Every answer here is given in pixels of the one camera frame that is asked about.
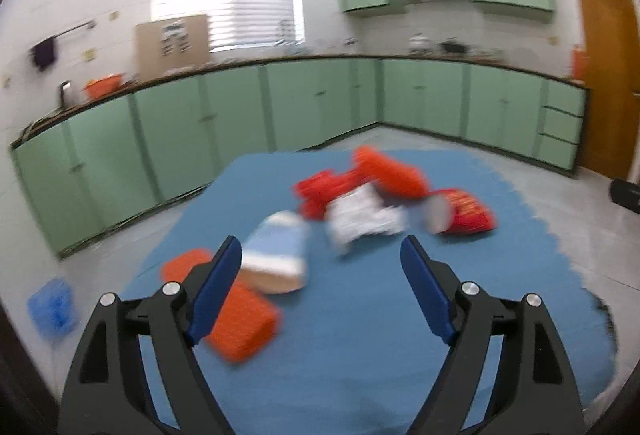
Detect orange foam net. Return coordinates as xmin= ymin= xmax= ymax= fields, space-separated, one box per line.
xmin=352 ymin=146 xmax=431 ymax=200
xmin=162 ymin=249 xmax=281 ymax=363

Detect wooden door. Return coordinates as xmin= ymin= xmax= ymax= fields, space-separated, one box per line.
xmin=572 ymin=0 xmax=640 ymax=180

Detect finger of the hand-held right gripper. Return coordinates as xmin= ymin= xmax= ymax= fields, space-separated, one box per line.
xmin=609 ymin=179 xmax=640 ymax=214

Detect red plastic bag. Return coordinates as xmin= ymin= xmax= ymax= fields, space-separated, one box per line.
xmin=292 ymin=170 xmax=361 ymax=221

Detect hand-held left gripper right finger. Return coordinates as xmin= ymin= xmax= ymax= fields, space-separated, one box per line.
xmin=400 ymin=235 xmax=586 ymax=435

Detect crumpled white tissue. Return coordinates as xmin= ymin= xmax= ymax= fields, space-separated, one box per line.
xmin=325 ymin=182 xmax=406 ymax=256

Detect metal towel bar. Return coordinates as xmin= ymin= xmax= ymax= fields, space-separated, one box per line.
xmin=47 ymin=21 xmax=96 ymax=40

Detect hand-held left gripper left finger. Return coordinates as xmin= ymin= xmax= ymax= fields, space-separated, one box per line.
xmin=57 ymin=236 xmax=244 ymax=435

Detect blue scalloped tablecloth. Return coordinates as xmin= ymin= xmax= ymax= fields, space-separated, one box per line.
xmin=120 ymin=149 xmax=618 ymax=435

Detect orange plastic basin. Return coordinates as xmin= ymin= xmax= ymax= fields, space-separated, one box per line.
xmin=84 ymin=75 xmax=123 ymax=100

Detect blue plastic bag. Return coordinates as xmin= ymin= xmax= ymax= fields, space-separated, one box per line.
xmin=27 ymin=278 xmax=78 ymax=338

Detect dark cloth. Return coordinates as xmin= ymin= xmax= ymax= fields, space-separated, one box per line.
xmin=30 ymin=40 xmax=57 ymax=72

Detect green lower kitchen cabinets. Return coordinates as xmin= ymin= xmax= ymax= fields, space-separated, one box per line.
xmin=10 ymin=55 xmax=588 ymax=261

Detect red snack packet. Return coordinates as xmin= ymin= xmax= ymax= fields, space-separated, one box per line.
xmin=425 ymin=187 xmax=496 ymax=236

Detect cardboard box with scale picture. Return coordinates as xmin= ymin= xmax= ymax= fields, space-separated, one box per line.
xmin=135 ymin=15 xmax=211 ymax=83

